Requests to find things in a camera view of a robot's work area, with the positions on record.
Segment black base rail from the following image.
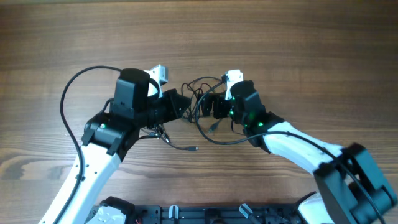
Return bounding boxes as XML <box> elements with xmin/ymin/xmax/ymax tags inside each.
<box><xmin>86</xmin><ymin>203</ymin><xmax>312</xmax><ymax>224</ymax></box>

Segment black usb cable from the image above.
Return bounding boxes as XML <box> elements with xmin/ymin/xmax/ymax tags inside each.
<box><xmin>139</xmin><ymin>75</ymin><xmax>224</xmax><ymax>152</ymax></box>

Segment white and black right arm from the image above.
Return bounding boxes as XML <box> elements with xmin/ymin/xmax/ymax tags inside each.
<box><xmin>226</xmin><ymin>80</ymin><xmax>397</xmax><ymax>223</ymax></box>

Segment black left camera cable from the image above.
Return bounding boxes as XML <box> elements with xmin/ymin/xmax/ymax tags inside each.
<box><xmin>52</xmin><ymin>65</ymin><xmax>122</xmax><ymax>224</ymax></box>

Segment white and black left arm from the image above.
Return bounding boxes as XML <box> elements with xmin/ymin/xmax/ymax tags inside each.
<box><xmin>41</xmin><ymin>68</ymin><xmax>191</xmax><ymax>223</ymax></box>

